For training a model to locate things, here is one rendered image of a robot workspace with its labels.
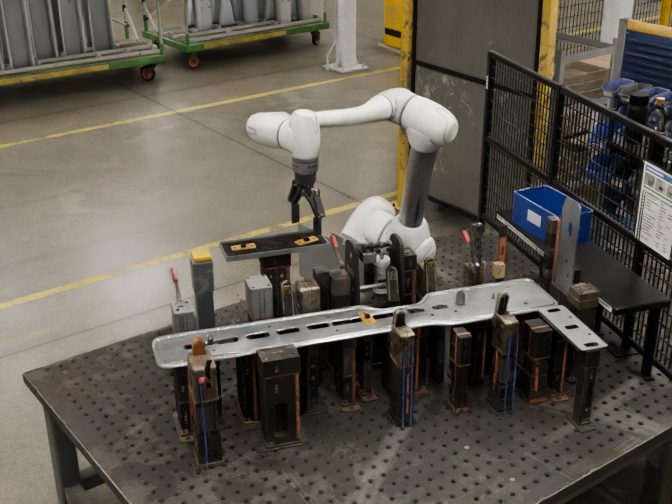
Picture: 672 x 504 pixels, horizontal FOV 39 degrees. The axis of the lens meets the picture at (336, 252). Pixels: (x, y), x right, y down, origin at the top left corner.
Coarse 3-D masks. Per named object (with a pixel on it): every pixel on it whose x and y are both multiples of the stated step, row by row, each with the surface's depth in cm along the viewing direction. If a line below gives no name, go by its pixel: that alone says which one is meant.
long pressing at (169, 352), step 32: (480, 288) 339; (512, 288) 339; (288, 320) 319; (320, 320) 319; (384, 320) 319; (416, 320) 319; (448, 320) 319; (480, 320) 320; (160, 352) 301; (224, 352) 301
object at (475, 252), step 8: (472, 224) 337; (480, 224) 338; (472, 232) 338; (480, 232) 335; (472, 240) 339; (480, 240) 339; (472, 248) 340; (480, 248) 340; (472, 256) 341; (480, 256) 341; (480, 264) 342
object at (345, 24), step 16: (336, 0) 996; (352, 0) 994; (336, 16) 1003; (352, 16) 1001; (336, 32) 1010; (352, 32) 1008; (336, 48) 1020; (352, 48) 1015; (336, 64) 1019; (352, 64) 1023
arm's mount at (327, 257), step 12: (300, 228) 406; (300, 252) 411; (312, 252) 404; (324, 252) 397; (300, 264) 414; (312, 264) 407; (324, 264) 400; (336, 264) 393; (360, 264) 389; (312, 276) 409; (360, 276) 391
